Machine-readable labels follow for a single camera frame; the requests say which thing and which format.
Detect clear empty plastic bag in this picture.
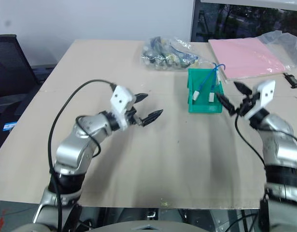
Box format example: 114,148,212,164
256,30,297,73

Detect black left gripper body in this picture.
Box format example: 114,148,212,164
125,106,143,126

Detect pink flat board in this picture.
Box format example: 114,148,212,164
208,38,288,83

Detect grey robot torso cover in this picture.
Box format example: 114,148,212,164
90,221,212,232

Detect black office chair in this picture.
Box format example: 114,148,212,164
0,34,57,158

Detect blue network cable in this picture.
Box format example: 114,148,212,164
196,68,218,94
211,63,226,95

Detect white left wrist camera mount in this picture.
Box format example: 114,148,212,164
110,85,137,132

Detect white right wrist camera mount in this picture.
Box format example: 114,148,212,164
243,80,276,121

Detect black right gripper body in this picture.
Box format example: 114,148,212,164
236,93,260,117

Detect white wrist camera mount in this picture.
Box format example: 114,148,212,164
110,85,137,132
243,80,276,121

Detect small black device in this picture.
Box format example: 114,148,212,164
284,72,297,89

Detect dark window pane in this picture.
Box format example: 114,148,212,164
190,0,297,43

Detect clear bag of cables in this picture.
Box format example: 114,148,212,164
140,36,213,71

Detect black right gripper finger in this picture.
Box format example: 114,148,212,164
233,81,253,96
215,93,238,117

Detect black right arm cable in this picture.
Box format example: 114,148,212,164
234,113,297,170

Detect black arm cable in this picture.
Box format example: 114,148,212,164
48,79,116,232
234,113,297,170

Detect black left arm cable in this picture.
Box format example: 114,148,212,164
48,79,116,232

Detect green plastic bin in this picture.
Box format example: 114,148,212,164
186,68,224,114

